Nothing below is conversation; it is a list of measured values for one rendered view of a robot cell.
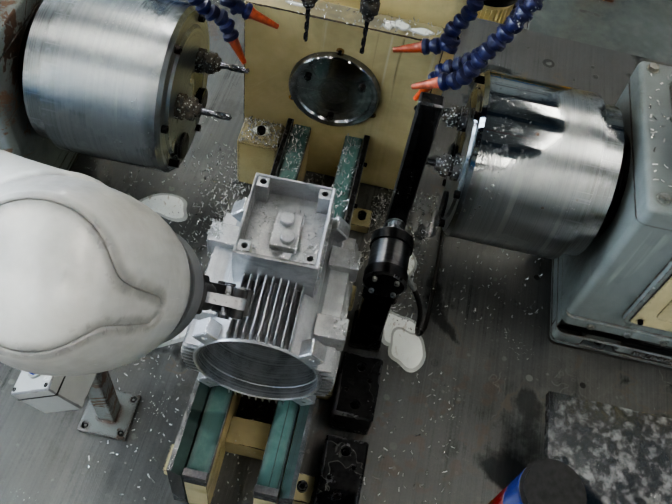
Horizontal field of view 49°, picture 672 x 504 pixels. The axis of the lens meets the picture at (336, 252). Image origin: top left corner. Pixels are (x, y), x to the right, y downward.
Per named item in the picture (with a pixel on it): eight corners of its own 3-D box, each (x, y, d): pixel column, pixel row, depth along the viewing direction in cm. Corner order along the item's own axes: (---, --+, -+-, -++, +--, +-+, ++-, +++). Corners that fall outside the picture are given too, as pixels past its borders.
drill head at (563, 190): (402, 137, 126) (434, 19, 106) (636, 189, 126) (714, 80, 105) (380, 254, 112) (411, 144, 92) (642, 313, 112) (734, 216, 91)
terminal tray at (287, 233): (252, 206, 95) (253, 171, 89) (332, 223, 95) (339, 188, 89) (229, 283, 88) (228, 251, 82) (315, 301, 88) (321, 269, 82)
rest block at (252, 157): (245, 157, 135) (245, 111, 125) (282, 165, 135) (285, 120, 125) (236, 182, 132) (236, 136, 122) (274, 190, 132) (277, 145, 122)
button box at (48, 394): (99, 290, 94) (67, 267, 90) (136, 281, 90) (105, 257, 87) (44, 414, 84) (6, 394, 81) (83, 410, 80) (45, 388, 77)
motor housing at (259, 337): (223, 263, 108) (220, 182, 92) (349, 289, 108) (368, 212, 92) (184, 387, 97) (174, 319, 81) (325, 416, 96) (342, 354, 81)
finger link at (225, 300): (169, 273, 58) (229, 286, 56) (198, 279, 63) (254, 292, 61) (162, 302, 58) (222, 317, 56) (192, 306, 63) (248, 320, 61)
